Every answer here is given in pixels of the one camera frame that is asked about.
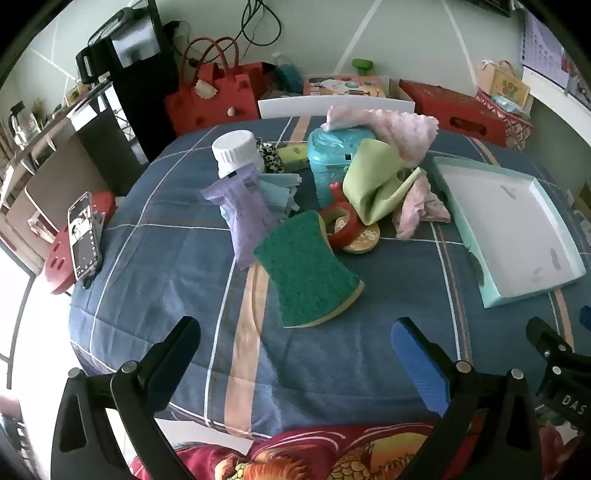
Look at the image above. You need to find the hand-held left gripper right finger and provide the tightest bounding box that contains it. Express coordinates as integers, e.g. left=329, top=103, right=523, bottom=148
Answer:
left=390, top=316, right=543, bottom=480

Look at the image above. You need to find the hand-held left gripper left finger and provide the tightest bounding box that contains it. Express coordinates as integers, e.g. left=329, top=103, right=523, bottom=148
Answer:
left=50, top=316, right=201, bottom=480

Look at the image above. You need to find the mint white tray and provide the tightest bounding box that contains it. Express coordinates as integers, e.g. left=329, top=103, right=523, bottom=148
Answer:
left=431, top=156, right=587, bottom=310

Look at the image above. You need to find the green yellow sponge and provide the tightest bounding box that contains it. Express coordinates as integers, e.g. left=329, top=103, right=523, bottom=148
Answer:
left=253, top=210, right=365, bottom=329

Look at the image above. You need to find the red tape roll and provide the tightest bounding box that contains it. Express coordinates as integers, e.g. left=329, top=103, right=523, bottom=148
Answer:
left=320, top=203, right=365, bottom=252

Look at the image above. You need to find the purple cloth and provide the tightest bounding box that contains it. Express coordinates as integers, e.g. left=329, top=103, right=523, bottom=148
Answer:
left=201, top=173, right=280, bottom=271

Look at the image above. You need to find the blue face mask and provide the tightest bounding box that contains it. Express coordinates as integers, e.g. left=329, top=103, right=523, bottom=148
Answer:
left=256, top=173, right=303, bottom=222

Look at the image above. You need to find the light green cloth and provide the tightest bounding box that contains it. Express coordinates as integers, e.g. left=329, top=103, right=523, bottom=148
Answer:
left=342, top=138, right=428, bottom=227

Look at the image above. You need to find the black white spotted scrunchie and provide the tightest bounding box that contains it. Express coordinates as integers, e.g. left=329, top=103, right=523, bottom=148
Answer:
left=256, top=137, right=284, bottom=175

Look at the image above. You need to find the pink fluffy cloth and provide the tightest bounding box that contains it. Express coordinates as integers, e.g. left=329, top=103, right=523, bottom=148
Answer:
left=325, top=105, right=439, bottom=167

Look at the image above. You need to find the red printed blanket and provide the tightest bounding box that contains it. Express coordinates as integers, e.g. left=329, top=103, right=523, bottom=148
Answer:
left=129, top=425, right=591, bottom=480

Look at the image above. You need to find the round wooden disc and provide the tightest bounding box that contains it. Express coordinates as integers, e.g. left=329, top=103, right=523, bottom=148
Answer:
left=342, top=222, right=382, bottom=256

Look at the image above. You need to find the smartphone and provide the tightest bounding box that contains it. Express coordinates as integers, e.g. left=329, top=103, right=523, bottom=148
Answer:
left=68, top=191, right=103, bottom=281

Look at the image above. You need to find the red stool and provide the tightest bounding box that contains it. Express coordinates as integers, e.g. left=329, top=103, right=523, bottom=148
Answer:
left=45, top=191, right=116, bottom=296

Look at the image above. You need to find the red white patterned box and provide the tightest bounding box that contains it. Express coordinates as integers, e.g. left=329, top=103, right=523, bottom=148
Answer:
left=475, top=90, right=534, bottom=151

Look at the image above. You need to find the white plastic bottle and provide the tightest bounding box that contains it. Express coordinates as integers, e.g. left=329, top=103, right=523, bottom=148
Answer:
left=211, top=130, right=265, bottom=178

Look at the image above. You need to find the wooden side cabinet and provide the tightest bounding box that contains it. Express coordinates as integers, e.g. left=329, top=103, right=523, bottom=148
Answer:
left=0, top=83, right=139, bottom=278

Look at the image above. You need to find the small green box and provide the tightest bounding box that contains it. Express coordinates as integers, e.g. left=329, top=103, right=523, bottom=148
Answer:
left=277, top=144, right=309, bottom=171

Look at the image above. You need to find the teal plastic box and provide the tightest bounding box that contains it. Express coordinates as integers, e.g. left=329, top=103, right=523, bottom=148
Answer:
left=307, top=127, right=370, bottom=208

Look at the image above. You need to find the white desk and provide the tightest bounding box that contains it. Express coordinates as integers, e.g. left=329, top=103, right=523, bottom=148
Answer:
left=522, top=65, right=591, bottom=125

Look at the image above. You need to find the beige gift bag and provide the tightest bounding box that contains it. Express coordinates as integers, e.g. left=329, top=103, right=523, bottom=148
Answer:
left=477, top=59, right=532, bottom=109

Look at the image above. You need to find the red cardboard box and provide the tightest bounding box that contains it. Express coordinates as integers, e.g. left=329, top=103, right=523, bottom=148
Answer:
left=399, top=79, right=509, bottom=148

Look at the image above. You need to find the red felt handbag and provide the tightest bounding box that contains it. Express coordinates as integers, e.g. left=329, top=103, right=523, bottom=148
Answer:
left=165, top=38, right=259, bottom=137

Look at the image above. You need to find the black coffee machine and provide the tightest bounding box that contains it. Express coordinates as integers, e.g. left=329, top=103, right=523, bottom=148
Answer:
left=75, top=4, right=181, bottom=162

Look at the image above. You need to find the white chair back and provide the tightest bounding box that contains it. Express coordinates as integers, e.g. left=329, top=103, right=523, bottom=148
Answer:
left=257, top=95, right=416, bottom=121

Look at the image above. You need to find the glass kettle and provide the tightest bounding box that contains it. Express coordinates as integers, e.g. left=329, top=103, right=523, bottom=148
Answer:
left=9, top=102, right=40, bottom=148

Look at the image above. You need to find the colourful puzzle box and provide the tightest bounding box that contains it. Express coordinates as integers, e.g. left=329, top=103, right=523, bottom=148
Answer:
left=302, top=75, right=387, bottom=99

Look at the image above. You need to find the black monitor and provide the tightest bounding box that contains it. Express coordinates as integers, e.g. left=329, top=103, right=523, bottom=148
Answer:
left=466, top=0, right=513, bottom=17

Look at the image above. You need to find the wall calendar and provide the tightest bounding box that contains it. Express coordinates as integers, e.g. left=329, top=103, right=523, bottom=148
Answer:
left=519, top=9, right=578, bottom=88

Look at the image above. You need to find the black cable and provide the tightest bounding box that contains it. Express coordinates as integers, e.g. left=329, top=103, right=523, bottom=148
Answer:
left=240, top=0, right=282, bottom=47

